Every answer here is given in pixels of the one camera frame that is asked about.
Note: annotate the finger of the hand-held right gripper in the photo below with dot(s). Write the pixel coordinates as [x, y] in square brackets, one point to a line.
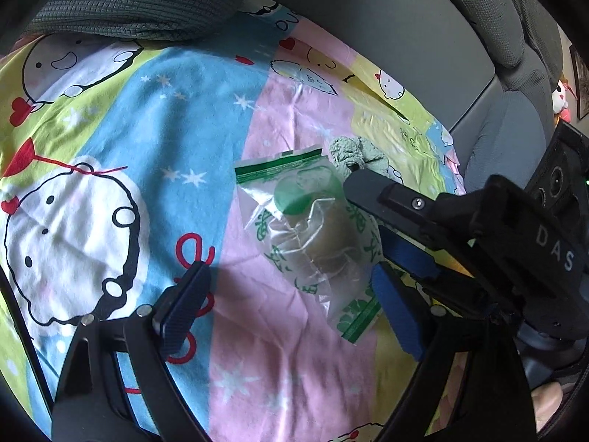
[407, 255]
[395, 202]

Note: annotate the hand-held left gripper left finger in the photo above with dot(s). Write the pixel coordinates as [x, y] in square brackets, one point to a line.
[184, 304]

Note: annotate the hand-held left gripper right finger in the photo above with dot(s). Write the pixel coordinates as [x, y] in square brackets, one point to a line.
[395, 313]

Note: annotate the clear zip bag green discs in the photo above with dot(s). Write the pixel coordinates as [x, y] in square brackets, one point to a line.
[299, 239]

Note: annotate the person's right hand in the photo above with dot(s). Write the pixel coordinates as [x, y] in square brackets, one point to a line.
[547, 398]

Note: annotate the green knitted scrunchie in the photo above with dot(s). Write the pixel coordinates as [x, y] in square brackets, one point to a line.
[363, 152]

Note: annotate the blue-grey pillow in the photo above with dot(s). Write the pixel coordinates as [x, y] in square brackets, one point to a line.
[501, 142]

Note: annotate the white plush toy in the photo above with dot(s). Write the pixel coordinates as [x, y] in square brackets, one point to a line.
[563, 101]

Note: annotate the grey sofa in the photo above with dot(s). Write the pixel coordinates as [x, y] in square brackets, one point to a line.
[414, 32]

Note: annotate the cartoon printed blanket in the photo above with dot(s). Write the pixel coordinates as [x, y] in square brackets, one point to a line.
[138, 124]

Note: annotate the long dark grey cushion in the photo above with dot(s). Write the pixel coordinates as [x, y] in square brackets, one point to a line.
[501, 9]

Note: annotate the dark grey square cushion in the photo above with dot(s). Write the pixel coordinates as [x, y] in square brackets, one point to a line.
[138, 0]

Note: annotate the large framed wall picture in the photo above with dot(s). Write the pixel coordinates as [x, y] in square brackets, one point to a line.
[580, 83]

